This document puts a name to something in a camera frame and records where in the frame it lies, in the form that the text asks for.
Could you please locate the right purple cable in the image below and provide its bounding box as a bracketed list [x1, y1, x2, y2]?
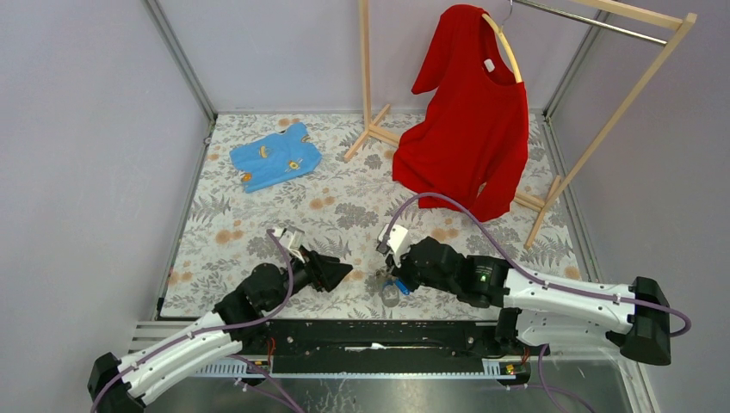
[378, 192, 692, 338]

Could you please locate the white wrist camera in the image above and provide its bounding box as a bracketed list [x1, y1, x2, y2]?
[271, 227, 306, 262]
[376, 224, 411, 268]

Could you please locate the purple cable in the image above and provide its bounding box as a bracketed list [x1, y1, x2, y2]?
[378, 192, 692, 338]
[90, 227, 295, 413]

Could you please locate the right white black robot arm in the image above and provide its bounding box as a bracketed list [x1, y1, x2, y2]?
[378, 237, 671, 366]

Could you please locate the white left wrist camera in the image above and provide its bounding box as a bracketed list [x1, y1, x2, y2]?
[271, 227, 306, 262]

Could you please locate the blue child t-shirt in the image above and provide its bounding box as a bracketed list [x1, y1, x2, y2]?
[229, 122, 322, 194]

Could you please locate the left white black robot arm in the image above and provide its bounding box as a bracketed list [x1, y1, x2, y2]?
[87, 248, 353, 412]

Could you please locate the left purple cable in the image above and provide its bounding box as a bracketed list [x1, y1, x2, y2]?
[90, 227, 295, 413]

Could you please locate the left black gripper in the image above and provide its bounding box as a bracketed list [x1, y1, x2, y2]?
[263, 244, 352, 311]

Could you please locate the wooden clothes hanger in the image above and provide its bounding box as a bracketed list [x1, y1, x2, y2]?
[481, 0, 523, 83]

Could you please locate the floral patterned table mat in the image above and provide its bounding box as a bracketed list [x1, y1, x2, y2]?
[158, 114, 588, 320]

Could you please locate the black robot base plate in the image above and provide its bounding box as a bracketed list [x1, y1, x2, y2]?
[238, 319, 542, 380]

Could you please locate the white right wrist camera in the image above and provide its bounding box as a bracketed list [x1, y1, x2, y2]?
[376, 224, 411, 268]

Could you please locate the blue key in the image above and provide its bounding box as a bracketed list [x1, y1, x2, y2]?
[393, 279, 411, 295]

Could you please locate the wooden clothes rack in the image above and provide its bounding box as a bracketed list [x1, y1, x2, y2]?
[343, 1, 697, 250]

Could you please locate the red long sleeve shirt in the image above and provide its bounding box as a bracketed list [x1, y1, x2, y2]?
[393, 4, 529, 222]

